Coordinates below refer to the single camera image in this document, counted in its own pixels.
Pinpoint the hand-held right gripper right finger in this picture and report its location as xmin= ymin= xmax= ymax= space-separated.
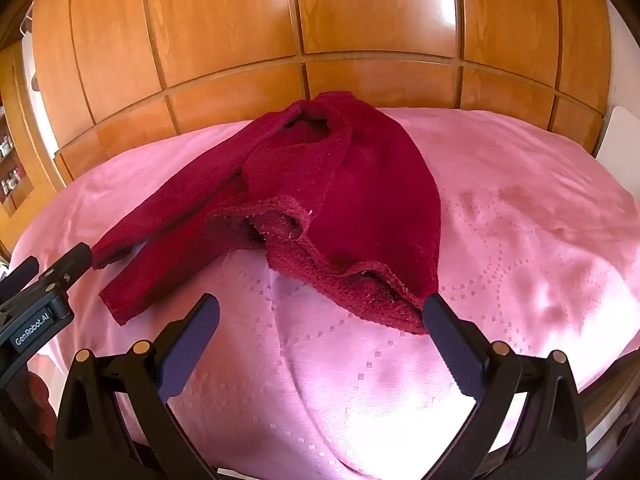
xmin=421 ymin=292 xmax=588 ymax=480

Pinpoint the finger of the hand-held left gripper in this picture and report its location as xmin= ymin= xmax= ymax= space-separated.
xmin=0 ymin=256 xmax=40 ymax=302
xmin=37 ymin=242 xmax=94 ymax=302

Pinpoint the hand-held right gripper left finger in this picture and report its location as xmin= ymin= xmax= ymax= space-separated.
xmin=54 ymin=292 xmax=222 ymax=480

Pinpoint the dark red knit sweater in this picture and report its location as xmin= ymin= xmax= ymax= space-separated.
xmin=91 ymin=91 xmax=441 ymax=336

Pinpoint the person's left hand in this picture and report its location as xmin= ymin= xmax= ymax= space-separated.
xmin=25 ymin=372 xmax=58 ymax=448

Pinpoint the pink bedspread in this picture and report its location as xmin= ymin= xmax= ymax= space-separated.
xmin=10 ymin=107 xmax=640 ymax=477

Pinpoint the wooden shelf unit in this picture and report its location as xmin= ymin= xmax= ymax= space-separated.
xmin=0 ymin=42 xmax=57 ymax=221

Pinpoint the wooden wardrobe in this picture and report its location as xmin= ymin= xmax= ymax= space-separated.
xmin=30 ymin=0 xmax=613 ymax=196

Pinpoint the dark wooden bed frame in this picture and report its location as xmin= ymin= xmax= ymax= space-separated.
xmin=575 ymin=347 xmax=640 ymax=463

